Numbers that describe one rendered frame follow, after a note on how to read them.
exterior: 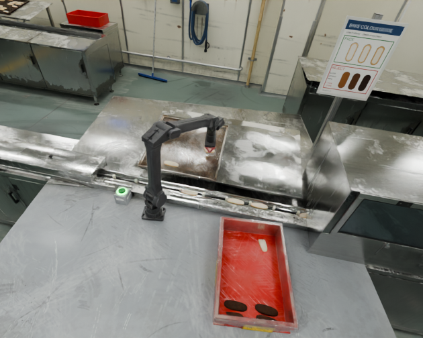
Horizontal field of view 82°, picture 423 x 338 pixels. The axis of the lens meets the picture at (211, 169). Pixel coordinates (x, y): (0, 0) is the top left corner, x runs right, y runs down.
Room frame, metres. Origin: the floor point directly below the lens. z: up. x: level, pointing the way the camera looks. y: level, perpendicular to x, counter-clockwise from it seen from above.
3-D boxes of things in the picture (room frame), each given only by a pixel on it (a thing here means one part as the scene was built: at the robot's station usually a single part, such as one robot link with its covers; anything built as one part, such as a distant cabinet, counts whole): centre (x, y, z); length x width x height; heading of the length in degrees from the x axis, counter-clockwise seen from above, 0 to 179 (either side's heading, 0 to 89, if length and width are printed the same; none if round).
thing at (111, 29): (4.25, 2.20, 0.44); 0.70 x 0.55 x 0.87; 84
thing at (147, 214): (0.80, 0.29, 0.86); 0.12 x 0.09 x 0.08; 92
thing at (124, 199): (0.87, 0.48, 0.84); 0.08 x 0.08 x 0.11; 84
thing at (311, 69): (2.91, -1.89, 0.51); 1.93 x 1.05 x 1.02; 84
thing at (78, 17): (4.25, 2.20, 0.93); 0.51 x 0.36 x 0.13; 88
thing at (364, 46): (1.58, -0.81, 1.50); 0.33 x 0.01 x 0.45; 84
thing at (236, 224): (0.53, -0.24, 0.87); 0.49 x 0.34 x 0.10; 0
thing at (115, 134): (1.53, 0.09, 0.41); 1.80 x 1.16 x 0.82; 92
